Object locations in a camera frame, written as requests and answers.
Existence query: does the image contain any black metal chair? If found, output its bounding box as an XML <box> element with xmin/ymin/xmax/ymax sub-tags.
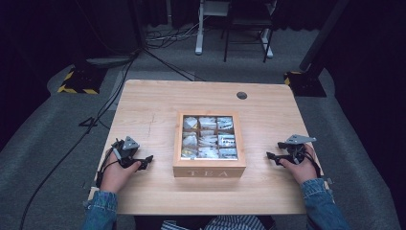
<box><xmin>221</xmin><ymin>0</ymin><xmax>278</xmax><ymax>64</ymax></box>

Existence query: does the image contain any wooden tea box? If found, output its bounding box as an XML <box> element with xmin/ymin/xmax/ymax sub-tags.
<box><xmin>172</xmin><ymin>110</ymin><xmax>247</xmax><ymax>178</ymax></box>

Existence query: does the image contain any thin black floor cable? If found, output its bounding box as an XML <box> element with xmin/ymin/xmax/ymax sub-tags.
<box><xmin>143</xmin><ymin>48</ymin><xmax>207</xmax><ymax>82</ymax></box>

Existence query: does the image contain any left hand-held gripper cable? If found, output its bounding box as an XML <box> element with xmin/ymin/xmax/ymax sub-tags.
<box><xmin>95</xmin><ymin>147</ymin><xmax>123</xmax><ymax>189</ymax></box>

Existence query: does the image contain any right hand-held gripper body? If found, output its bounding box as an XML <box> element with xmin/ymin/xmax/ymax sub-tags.
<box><xmin>277</xmin><ymin>133</ymin><xmax>318</xmax><ymax>165</ymax></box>

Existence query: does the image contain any right hand-held gripper cable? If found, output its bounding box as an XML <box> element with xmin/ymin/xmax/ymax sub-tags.
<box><xmin>302</xmin><ymin>150</ymin><xmax>323</xmax><ymax>178</ymax></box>

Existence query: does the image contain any bundle of floor cables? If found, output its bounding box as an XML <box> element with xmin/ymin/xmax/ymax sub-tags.
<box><xmin>145</xmin><ymin>24</ymin><xmax>200</xmax><ymax>50</ymax></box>

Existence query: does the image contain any person's right hand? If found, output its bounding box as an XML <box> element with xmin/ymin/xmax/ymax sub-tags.
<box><xmin>279</xmin><ymin>143</ymin><xmax>320</xmax><ymax>186</ymax></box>

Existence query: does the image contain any black yellow striped stand base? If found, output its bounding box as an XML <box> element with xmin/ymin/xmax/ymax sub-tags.
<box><xmin>56</xmin><ymin>64</ymin><xmax>108</xmax><ymax>96</ymax></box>
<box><xmin>282</xmin><ymin>70</ymin><xmax>327</xmax><ymax>98</ymax></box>

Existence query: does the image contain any white desk frame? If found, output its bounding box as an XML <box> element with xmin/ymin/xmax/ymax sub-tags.
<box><xmin>194</xmin><ymin>0</ymin><xmax>275</xmax><ymax>59</ymax></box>

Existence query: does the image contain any hand-held gripper cable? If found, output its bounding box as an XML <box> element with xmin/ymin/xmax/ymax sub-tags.
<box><xmin>95</xmin><ymin>147</ymin><xmax>123</xmax><ymax>189</ymax></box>
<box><xmin>302</xmin><ymin>150</ymin><xmax>323</xmax><ymax>178</ymax></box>

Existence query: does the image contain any person's striped clothing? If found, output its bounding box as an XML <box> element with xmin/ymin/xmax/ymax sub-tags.
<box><xmin>160</xmin><ymin>215</ymin><xmax>266</xmax><ymax>230</ymax></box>

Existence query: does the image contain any long black floor cable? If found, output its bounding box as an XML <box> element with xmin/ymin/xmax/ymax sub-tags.
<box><xmin>18</xmin><ymin>52</ymin><xmax>140</xmax><ymax>230</ymax></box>

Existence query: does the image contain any group of tea bags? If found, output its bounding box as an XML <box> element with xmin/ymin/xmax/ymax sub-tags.
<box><xmin>180</xmin><ymin>115</ymin><xmax>239</xmax><ymax>160</ymax></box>

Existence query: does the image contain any person's left hand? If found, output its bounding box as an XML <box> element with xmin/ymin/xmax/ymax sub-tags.
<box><xmin>100</xmin><ymin>158</ymin><xmax>143</xmax><ymax>195</ymax></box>

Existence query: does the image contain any black slanted stand pole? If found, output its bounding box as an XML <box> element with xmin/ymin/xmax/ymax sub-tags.
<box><xmin>298</xmin><ymin>0</ymin><xmax>350</xmax><ymax>73</ymax></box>

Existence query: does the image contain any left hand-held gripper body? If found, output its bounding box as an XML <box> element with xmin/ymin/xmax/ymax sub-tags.
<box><xmin>111</xmin><ymin>135</ymin><xmax>142</xmax><ymax>169</ymax></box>

